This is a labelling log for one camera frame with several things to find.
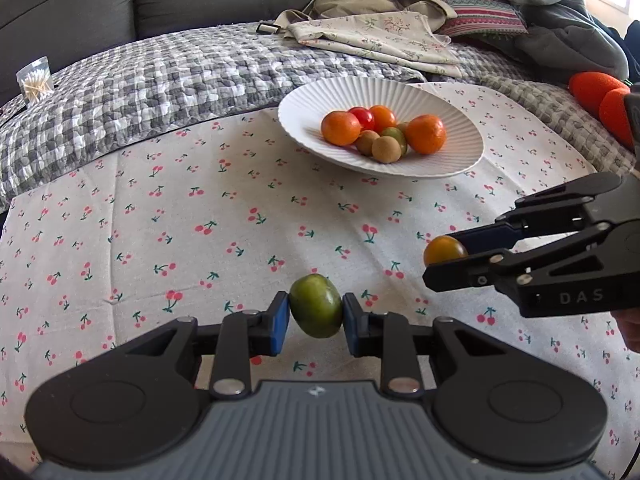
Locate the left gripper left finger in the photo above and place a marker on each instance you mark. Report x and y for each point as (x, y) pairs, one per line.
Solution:
(240, 337)

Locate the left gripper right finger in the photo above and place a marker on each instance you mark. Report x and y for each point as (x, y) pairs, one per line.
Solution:
(390, 338)

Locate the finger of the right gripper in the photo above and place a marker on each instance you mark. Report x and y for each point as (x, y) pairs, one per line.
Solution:
(494, 236)
(465, 272)

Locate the orange-green tomato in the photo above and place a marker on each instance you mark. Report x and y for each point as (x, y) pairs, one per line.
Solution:
(442, 249)

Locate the large green fruit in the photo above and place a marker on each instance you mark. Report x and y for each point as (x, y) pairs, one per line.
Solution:
(316, 306)

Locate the large orange tangerine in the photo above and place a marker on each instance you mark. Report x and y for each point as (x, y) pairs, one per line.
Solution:
(426, 134)

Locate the brown kiwi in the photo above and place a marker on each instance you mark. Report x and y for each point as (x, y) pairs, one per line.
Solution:
(386, 150)
(365, 142)

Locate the small green tomato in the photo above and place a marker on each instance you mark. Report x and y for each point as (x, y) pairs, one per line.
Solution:
(398, 135)

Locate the red tomato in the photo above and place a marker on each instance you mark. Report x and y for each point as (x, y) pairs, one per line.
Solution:
(365, 117)

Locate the smaller orange tangerine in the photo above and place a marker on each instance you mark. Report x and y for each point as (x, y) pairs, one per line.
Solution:
(340, 128)

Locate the person's right hand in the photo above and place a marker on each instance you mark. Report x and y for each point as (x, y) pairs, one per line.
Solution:
(628, 321)

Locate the cherry print tablecloth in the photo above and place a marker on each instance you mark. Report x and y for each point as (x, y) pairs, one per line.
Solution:
(217, 218)

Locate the brown kiwi in plate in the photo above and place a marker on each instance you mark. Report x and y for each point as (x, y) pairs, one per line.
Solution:
(365, 142)

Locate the small orange tomato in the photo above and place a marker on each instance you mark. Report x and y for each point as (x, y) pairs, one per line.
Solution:
(384, 117)

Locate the grey jacket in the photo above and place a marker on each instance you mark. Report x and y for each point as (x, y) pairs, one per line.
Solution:
(563, 39)

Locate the floral beige cloth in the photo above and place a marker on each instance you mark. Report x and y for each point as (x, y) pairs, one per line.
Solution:
(402, 38)

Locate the white ribbed plate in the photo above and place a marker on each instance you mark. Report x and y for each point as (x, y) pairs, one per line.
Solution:
(301, 112)

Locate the striped colourful pillow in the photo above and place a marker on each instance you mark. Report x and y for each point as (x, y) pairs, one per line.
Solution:
(483, 17)

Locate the beige canvas bag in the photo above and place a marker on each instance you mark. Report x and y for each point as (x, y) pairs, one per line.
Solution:
(437, 12)

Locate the grey checked blanket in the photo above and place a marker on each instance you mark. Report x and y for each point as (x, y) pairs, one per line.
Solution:
(144, 89)

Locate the clear toothpick container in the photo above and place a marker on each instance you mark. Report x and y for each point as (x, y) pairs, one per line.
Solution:
(35, 81)

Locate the orange foam handle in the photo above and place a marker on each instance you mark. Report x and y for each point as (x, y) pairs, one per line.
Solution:
(603, 96)

